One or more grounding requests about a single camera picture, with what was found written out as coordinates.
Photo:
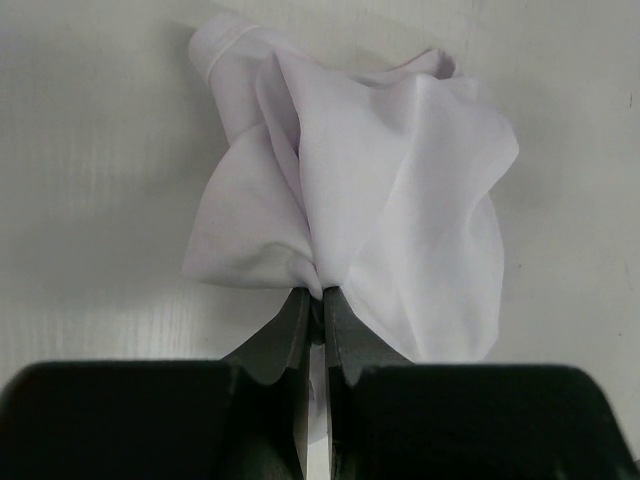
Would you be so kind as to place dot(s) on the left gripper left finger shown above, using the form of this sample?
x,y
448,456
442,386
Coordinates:
x,y
241,417

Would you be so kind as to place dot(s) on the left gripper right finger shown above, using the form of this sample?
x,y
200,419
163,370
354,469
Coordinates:
x,y
393,419

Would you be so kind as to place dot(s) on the white t shirt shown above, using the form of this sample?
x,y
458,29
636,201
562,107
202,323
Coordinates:
x,y
377,184

